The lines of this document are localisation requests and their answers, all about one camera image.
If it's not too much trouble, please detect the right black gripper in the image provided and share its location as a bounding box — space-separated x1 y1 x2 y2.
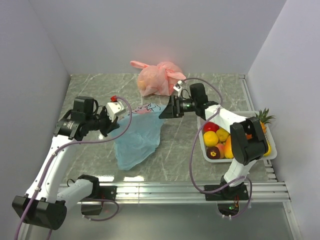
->
159 95 198 119

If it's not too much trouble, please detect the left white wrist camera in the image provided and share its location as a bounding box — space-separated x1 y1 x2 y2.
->
106 101 126 122

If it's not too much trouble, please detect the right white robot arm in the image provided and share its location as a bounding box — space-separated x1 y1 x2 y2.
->
159 80 269 200

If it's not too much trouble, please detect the yellow fake mango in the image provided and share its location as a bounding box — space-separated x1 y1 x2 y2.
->
224 135 234 159

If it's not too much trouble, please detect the dark fake mangosteen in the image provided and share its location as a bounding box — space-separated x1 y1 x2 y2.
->
206 146 221 160

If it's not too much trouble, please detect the yellow fake orange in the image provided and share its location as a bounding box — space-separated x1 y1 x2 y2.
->
203 131 219 147

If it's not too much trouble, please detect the fake peach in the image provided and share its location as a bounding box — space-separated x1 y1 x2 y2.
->
216 143 225 159

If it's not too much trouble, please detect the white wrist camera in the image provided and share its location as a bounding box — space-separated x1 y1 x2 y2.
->
106 101 126 122
173 80 183 93

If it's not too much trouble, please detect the fake pineapple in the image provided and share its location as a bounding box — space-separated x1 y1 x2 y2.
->
255 108 276 134

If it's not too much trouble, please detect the white plastic basket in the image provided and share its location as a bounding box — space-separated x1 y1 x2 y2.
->
197 111 277 164

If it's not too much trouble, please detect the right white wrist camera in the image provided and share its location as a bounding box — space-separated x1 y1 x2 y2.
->
173 80 183 93

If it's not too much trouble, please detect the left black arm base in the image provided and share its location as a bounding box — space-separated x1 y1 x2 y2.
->
80 185 120 219

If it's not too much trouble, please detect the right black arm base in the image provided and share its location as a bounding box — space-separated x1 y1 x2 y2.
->
204 183 251 219

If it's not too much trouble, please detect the aluminium rail frame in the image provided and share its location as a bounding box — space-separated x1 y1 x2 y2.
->
14 74 303 240

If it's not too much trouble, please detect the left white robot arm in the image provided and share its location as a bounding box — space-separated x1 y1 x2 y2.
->
12 96 126 230

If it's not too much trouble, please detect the blue plastic bag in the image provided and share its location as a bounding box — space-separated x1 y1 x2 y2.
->
114 103 166 171

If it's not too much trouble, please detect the red fake apple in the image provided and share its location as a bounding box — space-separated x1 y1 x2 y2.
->
203 122 220 133

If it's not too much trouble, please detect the small yellow fake fruit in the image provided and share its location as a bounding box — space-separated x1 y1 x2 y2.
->
263 142 272 157

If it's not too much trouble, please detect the pink tied plastic bag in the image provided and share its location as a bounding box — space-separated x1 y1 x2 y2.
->
130 60 186 97

